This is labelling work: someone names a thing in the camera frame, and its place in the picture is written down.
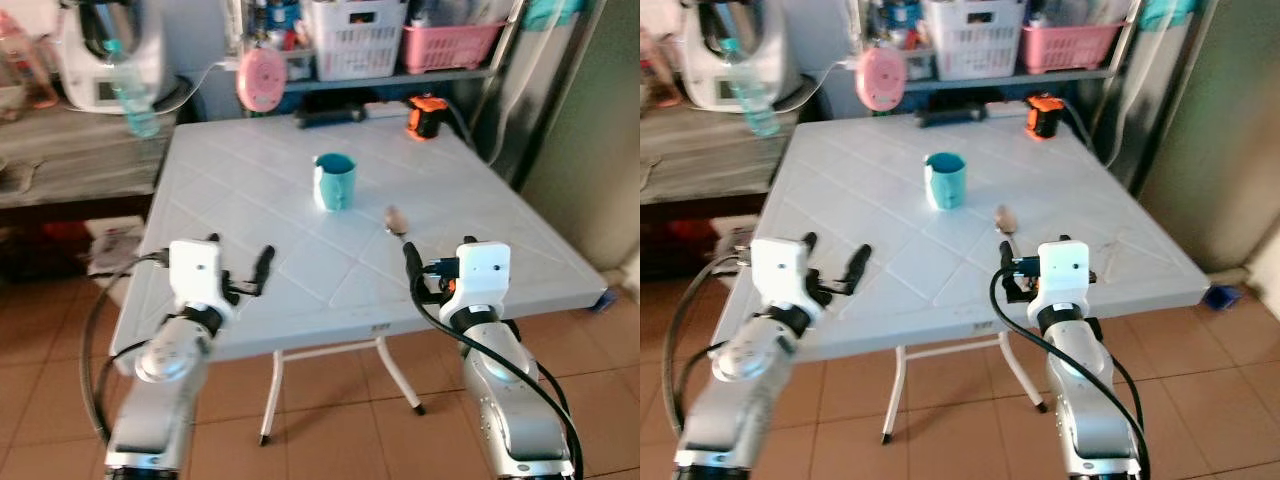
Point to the small blue plastic piece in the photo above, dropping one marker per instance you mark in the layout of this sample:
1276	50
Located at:
602	301
1222	297

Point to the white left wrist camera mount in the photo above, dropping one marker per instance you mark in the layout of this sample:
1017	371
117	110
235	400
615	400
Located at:
780	270
195	270

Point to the white plastic basket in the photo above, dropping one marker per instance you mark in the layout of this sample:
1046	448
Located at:
355	45
972	45

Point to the white plastic folding table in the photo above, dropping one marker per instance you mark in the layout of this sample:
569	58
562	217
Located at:
300	270
920	270

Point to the grey metal cabinet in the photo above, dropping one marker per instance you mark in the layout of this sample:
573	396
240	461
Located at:
1220	130
590	130

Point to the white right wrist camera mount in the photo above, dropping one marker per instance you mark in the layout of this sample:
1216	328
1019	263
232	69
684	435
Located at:
480	270
1065	270

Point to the orange and black device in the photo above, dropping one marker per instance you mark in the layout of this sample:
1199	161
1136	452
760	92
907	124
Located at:
427	118
1045	116

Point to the pink plastic basket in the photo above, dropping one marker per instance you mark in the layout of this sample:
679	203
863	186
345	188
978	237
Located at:
450	48
1068	48

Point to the teal mug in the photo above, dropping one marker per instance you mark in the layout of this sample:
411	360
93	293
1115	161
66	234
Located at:
946	185
335	185

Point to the black bar-shaped object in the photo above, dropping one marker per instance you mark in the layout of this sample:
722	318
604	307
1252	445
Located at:
330	117
950	116

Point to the pink round gadget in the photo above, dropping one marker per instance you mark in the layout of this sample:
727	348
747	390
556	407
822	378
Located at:
262	80
880	80

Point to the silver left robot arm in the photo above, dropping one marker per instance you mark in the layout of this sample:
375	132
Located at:
150	400
730	400

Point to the metal shelf rack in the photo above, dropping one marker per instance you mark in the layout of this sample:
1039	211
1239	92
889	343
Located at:
380	80
1000	80

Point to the white kitchen machine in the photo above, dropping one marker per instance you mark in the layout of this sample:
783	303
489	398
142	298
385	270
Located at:
85	60
705	60

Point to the clear plastic water bottle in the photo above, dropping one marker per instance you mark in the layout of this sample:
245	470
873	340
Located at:
132	95
752	95

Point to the teal cloth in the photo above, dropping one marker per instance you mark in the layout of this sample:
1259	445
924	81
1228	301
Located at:
550	12
1168	12

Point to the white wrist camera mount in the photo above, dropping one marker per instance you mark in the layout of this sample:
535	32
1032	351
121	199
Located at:
1065	270
480	270
195	270
780	270

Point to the grey wooden side table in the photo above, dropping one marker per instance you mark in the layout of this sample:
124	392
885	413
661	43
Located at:
70	150
700	150

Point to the metal spoon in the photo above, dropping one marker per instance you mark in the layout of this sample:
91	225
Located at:
395	218
1005	218

